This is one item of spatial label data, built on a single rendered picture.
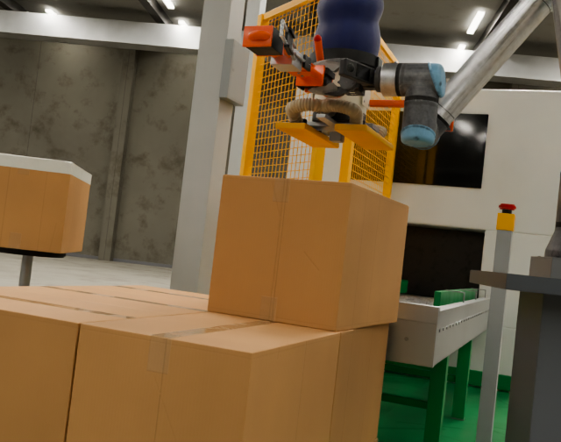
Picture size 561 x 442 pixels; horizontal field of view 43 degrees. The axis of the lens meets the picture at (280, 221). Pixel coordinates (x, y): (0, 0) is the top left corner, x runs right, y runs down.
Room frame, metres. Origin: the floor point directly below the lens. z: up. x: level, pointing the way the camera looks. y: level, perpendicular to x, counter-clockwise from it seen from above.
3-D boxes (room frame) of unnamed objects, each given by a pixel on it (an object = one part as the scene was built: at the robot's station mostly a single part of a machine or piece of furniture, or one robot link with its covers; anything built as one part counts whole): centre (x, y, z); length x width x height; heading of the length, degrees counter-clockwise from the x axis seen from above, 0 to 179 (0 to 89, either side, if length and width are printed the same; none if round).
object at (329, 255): (2.26, -0.13, 0.74); 0.60 x 0.40 x 0.40; 155
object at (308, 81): (2.03, -0.05, 1.24); 0.10 x 0.08 x 0.06; 67
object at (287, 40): (1.74, 0.01, 1.24); 0.31 x 0.03 x 0.05; 170
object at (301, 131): (2.30, -0.06, 1.14); 0.34 x 0.10 x 0.05; 157
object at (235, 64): (3.65, 0.32, 1.62); 0.20 x 0.05 x 0.30; 159
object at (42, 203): (3.37, 1.16, 0.82); 0.60 x 0.40 x 0.40; 7
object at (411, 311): (2.62, -0.26, 0.58); 0.70 x 0.03 x 0.06; 69
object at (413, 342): (2.62, -0.26, 0.48); 0.70 x 0.03 x 0.15; 69
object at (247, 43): (1.71, 0.09, 1.24); 0.08 x 0.07 x 0.05; 157
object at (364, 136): (2.23, -0.24, 1.14); 0.34 x 0.10 x 0.05; 157
